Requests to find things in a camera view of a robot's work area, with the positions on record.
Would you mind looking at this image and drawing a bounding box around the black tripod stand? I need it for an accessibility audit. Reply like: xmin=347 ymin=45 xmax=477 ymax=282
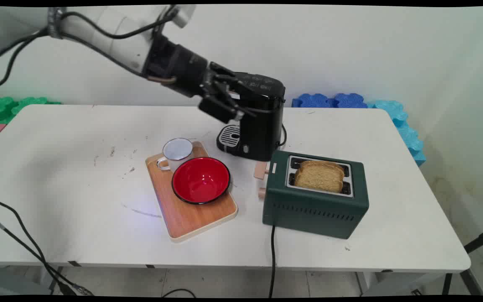
xmin=441 ymin=226 xmax=483 ymax=297

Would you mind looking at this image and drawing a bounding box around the dark green toaster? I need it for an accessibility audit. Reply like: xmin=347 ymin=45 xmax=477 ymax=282
xmin=254 ymin=150 xmax=370 ymax=240

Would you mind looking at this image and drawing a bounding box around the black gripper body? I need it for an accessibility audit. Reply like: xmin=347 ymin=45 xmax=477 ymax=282
xmin=143 ymin=34 xmax=236 ymax=98

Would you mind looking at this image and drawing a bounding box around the black coffee machine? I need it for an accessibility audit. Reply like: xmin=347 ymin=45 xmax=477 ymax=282
xmin=216 ymin=73 xmax=286 ymax=162

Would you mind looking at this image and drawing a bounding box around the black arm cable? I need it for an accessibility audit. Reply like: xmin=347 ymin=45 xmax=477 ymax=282
xmin=0 ymin=5 xmax=180 ymax=91

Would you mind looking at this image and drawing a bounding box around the white enamel mug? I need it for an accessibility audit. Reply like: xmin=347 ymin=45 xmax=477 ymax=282
xmin=156 ymin=138 xmax=194 ymax=173

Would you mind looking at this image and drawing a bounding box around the light blue foam mat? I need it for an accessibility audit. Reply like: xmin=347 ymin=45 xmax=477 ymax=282
xmin=367 ymin=100 xmax=427 ymax=167

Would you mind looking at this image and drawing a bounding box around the black cable over table edge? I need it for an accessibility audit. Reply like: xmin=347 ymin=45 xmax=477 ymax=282
xmin=0 ymin=196 xmax=95 ymax=297

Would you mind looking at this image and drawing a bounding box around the green foam floor mat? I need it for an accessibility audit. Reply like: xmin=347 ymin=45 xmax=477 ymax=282
xmin=0 ymin=96 xmax=62 ymax=125

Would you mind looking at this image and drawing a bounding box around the brown toast slice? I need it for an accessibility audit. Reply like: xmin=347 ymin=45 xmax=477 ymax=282
xmin=299 ymin=160 xmax=345 ymax=176
xmin=294 ymin=164 xmax=345 ymax=194

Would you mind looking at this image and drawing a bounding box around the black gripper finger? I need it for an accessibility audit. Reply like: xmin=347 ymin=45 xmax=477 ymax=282
xmin=210 ymin=62 xmax=267 ymax=95
xmin=198 ymin=82 xmax=257 ymax=124

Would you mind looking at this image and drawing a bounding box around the wooden serving tray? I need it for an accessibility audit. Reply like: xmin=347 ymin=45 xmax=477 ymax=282
xmin=145 ymin=141 xmax=239 ymax=243

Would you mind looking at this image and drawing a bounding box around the dark blue foam mat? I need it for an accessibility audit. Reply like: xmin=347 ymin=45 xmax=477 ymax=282
xmin=291 ymin=93 xmax=375 ymax=109

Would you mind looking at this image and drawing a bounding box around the red bowl with black rim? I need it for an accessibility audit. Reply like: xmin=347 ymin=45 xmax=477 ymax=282
xmin=171 ymin=157 xmax=231 ymax=205

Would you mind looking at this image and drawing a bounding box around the black toaster power cord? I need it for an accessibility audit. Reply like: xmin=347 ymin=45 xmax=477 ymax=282
xmin=268 ymin=224 xmax=277 ymax=298

